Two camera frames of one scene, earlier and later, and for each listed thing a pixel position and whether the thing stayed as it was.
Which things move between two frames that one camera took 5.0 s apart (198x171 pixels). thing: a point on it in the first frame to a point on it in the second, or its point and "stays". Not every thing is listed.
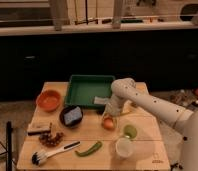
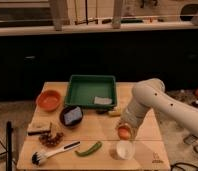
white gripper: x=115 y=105 to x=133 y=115
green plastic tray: x=83 y=88 stays
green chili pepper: x=94 y=148 stays
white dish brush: x=39 y=157 stays
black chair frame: x=8 y=149 stays
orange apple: x=108 y=123 to x=124 y=132
